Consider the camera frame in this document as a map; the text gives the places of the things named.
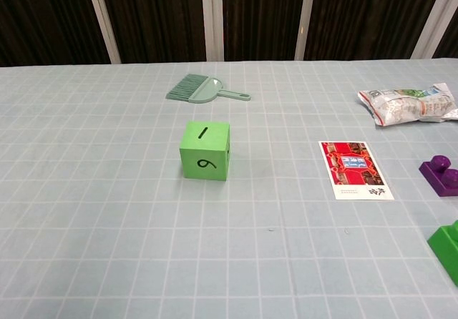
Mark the green numbered foam cube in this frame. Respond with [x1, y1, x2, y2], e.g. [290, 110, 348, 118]
[178, 120, 231, 182]

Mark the teal hand brush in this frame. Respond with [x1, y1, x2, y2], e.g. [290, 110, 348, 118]
[165, 74, 252, 104]

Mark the light green checkered tablecloth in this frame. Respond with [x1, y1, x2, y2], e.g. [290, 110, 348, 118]
[0, 57, 458, 319]

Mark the red and white picture card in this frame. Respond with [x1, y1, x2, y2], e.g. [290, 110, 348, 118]
[318, 140, 396, 201]

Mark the crumpled white snack bag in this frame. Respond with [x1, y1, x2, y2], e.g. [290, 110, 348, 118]
[356, 82, 458, 128]

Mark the purple building block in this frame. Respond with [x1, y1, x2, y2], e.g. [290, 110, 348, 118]
[418, 154, 458, 199]

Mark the green building block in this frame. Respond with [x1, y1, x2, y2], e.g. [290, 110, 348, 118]
[427, 220, 458, 287]

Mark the white frame post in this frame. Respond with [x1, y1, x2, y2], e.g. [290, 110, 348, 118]
[200, 0, 225, 62]
[293, 0, 318, 62]
[410, 0, 458, 60]
[84, 0, 122, 64]

